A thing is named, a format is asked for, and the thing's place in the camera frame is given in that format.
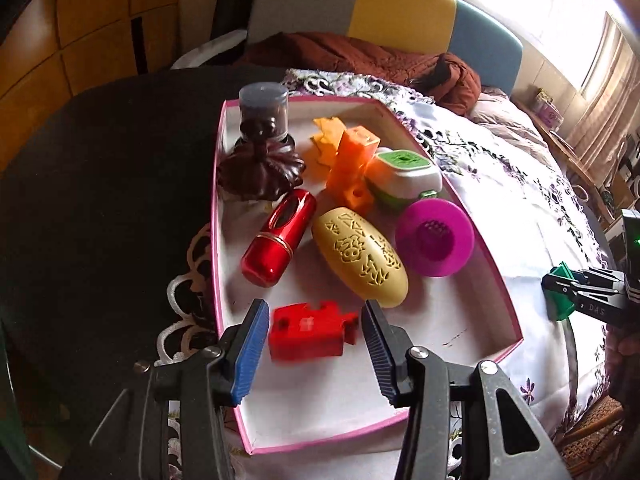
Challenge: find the teal green flanged piece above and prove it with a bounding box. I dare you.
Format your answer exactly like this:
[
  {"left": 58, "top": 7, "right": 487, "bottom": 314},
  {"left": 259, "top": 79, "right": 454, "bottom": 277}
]
[{"left": 541, "top": 262, "right": 576, "bottom": 321}]

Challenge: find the red puzzle-shaped block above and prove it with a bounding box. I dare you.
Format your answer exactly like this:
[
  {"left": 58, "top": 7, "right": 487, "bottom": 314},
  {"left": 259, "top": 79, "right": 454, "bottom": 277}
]
[{"left": 268, "top": 300, "right": 359, "bottom": 363}]

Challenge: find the red glossy cylinder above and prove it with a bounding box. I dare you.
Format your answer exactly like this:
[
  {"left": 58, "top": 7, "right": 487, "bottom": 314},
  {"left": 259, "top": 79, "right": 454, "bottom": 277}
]
[{"left": 241, "top": 188, "right": 317, "bottom": 288}]

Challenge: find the yellow carved oval object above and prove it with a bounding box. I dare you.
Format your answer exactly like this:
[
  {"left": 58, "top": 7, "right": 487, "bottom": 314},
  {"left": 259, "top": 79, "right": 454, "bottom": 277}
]
[{"left": 311, "top": 207, "right": 409, "bottom": 308}]

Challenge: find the magenta funnel-shaped object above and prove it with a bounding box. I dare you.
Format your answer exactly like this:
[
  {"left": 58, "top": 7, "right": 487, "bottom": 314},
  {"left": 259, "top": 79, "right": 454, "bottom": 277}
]
[{"left": 395, "top": 198, "right": 475, "bottom": 278}]

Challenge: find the green and white container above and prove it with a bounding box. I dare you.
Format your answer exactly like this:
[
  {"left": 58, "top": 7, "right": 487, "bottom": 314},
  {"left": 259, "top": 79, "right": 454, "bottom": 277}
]
[{"left": 363, "top": 148, "right": 444, "bottom": 211}]

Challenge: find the orange perforated block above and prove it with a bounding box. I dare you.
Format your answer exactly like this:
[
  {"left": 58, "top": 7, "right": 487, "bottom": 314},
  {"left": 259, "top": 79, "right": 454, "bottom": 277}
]
[{"left": 326, "top": 126, "right": 380, "bottom": 214}]

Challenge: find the dark brown flower-shaped object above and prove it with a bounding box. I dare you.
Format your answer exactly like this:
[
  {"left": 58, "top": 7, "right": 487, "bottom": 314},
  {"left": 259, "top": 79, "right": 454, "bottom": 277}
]
[{"left": 217, "top": 117, "right": 306, "bottom": 202}]

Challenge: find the orange-yellow curved piece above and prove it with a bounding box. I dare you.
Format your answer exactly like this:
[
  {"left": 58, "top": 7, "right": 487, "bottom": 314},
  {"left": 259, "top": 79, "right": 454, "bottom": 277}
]
[{"left": 310, "top": 117, "right": 346, "bottom": 169}]

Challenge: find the wooden side table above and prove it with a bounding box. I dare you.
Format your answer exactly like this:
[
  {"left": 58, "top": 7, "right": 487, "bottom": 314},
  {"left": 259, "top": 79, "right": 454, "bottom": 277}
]
[{"left": 511, "top": 98, "right": 615, "bottom": 229}]

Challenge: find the white embroidered floral tablecloth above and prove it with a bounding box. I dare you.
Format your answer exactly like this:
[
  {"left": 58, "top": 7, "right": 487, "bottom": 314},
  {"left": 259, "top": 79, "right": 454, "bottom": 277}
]
[{"left": 224, "top": 66, "right": 606, "bottom": 479}]

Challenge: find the pink curtain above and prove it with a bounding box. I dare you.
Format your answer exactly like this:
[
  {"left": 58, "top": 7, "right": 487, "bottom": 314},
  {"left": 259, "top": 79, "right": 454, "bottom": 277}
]
[{"left": 567, "top": 15, "right": 639, "bottom": 166}]

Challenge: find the pink box on side table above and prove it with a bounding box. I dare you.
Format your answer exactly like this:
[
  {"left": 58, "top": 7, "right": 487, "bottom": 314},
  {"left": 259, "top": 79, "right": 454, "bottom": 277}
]
[{"left": 532, "top": 88, "right": 564, "bottom": 131}]

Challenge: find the pink shallow tray box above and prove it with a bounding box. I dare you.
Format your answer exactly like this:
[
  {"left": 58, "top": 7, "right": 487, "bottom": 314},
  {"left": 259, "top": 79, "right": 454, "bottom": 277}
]
[{"left": 212, "top": 96, "right": 523, "bottom": 455}]

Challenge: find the pinkish grey pillow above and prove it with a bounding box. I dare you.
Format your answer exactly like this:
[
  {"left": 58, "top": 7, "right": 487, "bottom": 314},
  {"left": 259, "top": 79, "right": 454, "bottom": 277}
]
[{"left": 468, "top": 87, "right": 559, "bottom": 170}]

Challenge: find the rust brown quilted jacket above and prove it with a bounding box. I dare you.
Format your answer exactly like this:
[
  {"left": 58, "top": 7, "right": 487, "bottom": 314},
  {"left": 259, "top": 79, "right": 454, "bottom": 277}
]
[{"left": 241, "top": 32, "right": 482, "bottom": 116}]

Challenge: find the grey yellow blue headboard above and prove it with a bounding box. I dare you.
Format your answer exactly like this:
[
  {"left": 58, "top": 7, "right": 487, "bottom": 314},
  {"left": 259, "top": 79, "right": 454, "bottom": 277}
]
[{"left": 247, "top": 0, "right": 523, "bottom": 93}]

